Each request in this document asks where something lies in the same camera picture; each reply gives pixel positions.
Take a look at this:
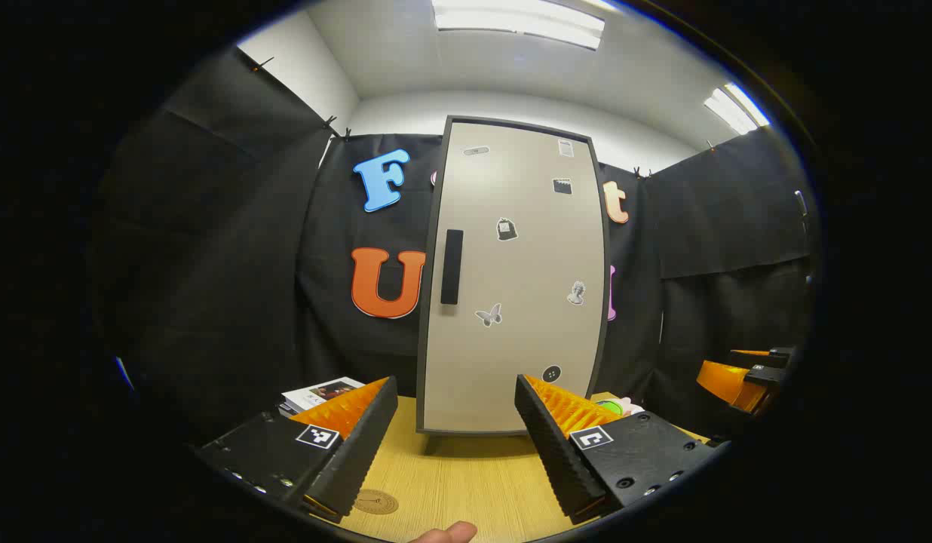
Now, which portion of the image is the small ceiling light panel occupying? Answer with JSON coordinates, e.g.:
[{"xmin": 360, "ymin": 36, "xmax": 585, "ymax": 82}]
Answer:
[{"xmin": 704, "ymin": 81, "xmax": 771, "ymax": 135}]

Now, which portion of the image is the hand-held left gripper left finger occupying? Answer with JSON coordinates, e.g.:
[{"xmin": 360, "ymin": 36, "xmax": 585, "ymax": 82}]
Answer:
[{"xmin": 195, "ymin": 375, "xmax": 400, "ymax": 525}]

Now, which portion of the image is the round cork coaster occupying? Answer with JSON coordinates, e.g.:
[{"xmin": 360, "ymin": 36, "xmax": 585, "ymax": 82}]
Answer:
[{"xmin": 353, "ymin": 489, "xmax": 400, "ymax": 516}]

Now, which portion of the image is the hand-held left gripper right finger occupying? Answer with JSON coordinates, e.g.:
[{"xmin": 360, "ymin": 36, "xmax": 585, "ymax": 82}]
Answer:
[{"xmin": 515, "ymin": 373, "xmax": 731, "ymax": 526}]

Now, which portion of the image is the green plush toy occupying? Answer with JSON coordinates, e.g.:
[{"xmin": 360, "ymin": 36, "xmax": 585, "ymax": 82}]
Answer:
[{"xmin": 594, "ymin": 397, "xmax": 646, "ymax": 418}]

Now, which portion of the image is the white book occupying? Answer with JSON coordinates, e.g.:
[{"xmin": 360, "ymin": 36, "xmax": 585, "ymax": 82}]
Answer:
[{"xmin": 282, "ymin": 376, "xmax": 366, "ymax": 413}]

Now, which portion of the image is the grey cabinet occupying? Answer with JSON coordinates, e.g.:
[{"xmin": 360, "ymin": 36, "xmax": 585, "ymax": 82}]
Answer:
[{"xmin": 415, "ymin": 115, "xmax": 612, "ymax": 438}]

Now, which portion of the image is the large ceiling light panel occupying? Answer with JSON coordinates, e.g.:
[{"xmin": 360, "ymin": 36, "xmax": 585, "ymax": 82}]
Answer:
[{"xmin": 431, "ymin": 0, "xmax": 607, "ymax": 51}]

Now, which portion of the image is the black cabinet door handle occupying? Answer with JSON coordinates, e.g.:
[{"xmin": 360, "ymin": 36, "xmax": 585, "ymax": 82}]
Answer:
[{"xmin": 440, "ymin": 229, "xmax": 464, "ymax": 305}]

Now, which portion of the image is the beige cabinet door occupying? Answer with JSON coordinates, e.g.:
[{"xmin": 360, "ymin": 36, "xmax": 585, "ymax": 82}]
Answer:
[{"xmin": 423, "ymin": 121, "xmax": 607, "ymax": 433}]

